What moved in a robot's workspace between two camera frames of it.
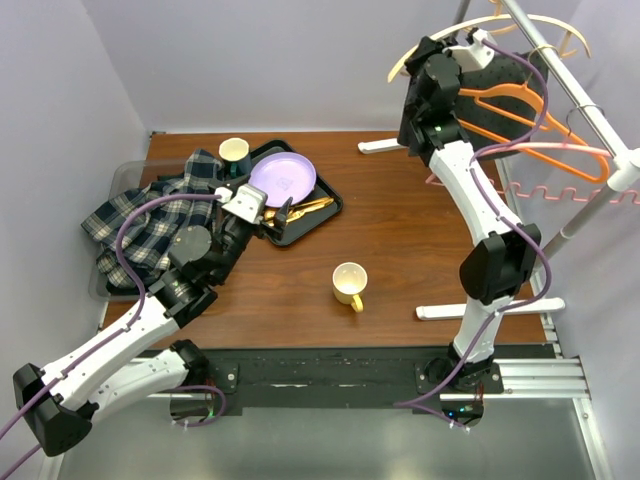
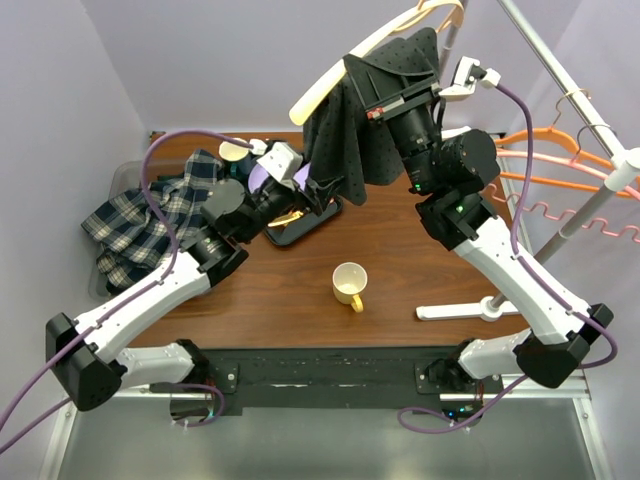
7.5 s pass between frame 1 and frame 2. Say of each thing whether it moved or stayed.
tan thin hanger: moved
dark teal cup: stayed
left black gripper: moved
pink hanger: moved
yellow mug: stayed
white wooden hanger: moved
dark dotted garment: moved
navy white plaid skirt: stayed
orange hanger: moved
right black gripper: moved
